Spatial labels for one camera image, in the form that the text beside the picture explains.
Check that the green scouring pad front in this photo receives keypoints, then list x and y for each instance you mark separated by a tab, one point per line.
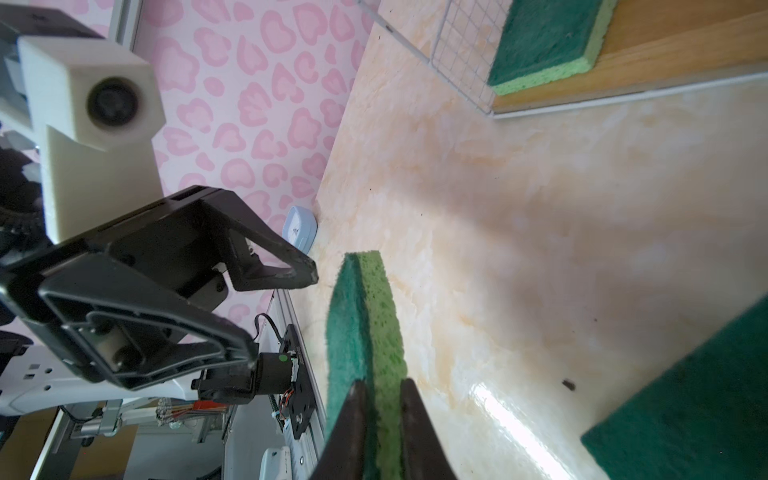
703	418

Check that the green scouring pad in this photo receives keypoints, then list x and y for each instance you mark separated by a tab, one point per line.
548	40
703	418

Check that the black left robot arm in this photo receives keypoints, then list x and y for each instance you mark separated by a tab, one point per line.
33	380

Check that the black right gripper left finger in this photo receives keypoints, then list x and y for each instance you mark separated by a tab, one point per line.
344	455

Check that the light blue kitchen timer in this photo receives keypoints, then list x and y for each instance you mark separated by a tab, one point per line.
300	228

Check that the green sponge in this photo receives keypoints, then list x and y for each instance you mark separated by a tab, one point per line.
364	342

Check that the white wire wooden shelf rack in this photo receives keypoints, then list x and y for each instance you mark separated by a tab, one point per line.
651	49

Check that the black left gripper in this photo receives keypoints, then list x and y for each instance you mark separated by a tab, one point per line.
132	302

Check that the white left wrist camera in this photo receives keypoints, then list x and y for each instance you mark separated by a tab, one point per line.
91	172

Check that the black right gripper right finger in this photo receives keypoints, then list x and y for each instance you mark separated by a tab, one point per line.
423	457

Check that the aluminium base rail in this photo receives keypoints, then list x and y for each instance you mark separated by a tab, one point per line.
281	435

